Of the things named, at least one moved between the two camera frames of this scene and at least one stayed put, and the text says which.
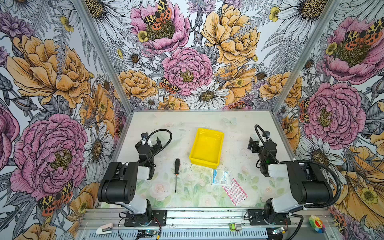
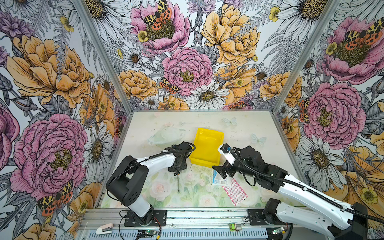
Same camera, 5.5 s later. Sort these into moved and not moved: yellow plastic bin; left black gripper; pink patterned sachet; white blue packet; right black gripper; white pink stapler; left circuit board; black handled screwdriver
Moved: left black gripper; right black gripper; black handled screwdriver
Not moved: white blue packet; yellow plastic bin; left circuit board; pink patterned sachet; white pink stapler
